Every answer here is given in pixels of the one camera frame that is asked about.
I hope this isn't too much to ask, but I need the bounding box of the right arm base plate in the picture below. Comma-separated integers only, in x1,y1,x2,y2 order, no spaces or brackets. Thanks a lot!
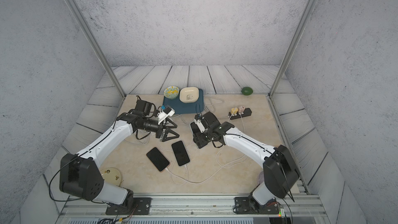
233,197,280,215

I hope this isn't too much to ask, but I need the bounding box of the yellow charger plug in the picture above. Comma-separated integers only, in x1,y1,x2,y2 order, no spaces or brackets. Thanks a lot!
230,107,239,116

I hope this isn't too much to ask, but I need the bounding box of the patterned small bowl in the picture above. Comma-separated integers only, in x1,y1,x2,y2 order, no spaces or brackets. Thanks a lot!
163,86,180,100

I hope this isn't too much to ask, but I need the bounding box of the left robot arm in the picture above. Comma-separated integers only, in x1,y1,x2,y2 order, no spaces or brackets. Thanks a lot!
59,99,179,205

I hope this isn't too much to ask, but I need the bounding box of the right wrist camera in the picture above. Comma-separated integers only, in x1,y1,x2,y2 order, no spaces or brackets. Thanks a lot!
194,114,206,133

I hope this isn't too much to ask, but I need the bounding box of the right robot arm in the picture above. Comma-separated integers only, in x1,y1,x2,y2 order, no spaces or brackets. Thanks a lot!
190,112,300,206

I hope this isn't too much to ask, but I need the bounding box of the green avocado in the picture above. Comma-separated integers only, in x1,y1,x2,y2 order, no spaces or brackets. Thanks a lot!
241,87,254,96

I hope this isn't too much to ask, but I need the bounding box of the blue tray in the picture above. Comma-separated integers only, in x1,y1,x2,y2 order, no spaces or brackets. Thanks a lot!
162,89,204,115

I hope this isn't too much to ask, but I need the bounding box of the grey power strip cord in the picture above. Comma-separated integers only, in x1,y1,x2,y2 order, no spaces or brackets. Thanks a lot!
174,95,232,124

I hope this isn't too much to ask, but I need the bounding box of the cream square dish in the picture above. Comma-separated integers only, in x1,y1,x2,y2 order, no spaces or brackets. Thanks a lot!
179,87,200,104

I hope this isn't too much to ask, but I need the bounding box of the white charging cable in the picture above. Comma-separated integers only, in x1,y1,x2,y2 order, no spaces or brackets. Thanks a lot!
186,116,251,184

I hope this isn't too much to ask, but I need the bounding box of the black power strip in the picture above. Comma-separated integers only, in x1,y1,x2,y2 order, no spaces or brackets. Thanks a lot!
229,108,252,120

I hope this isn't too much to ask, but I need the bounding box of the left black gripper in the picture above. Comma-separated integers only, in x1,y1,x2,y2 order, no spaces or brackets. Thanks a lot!
142,118,179,142

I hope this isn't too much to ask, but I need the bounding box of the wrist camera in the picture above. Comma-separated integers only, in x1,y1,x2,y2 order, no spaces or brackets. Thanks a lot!
157,105,175,125
194,114,206,133

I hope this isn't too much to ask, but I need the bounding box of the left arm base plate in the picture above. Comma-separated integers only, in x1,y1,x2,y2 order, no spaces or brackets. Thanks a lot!
105,197,152,216

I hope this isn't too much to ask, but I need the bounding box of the purple bowl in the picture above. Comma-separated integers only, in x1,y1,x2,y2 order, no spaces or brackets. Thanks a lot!
257,171,264,184

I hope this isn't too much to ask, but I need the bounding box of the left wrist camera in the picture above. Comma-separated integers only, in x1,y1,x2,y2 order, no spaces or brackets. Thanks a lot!
157,105,175,125

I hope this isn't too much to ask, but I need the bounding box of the yellow round plate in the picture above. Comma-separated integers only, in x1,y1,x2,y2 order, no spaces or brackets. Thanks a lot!
100,168,122,186

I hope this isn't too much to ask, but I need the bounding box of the pink case phone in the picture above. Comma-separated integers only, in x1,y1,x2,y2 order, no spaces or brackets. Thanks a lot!
146,147,170,172

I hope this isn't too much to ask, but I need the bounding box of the black phone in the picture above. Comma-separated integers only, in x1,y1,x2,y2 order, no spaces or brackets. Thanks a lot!
172,141,190,167

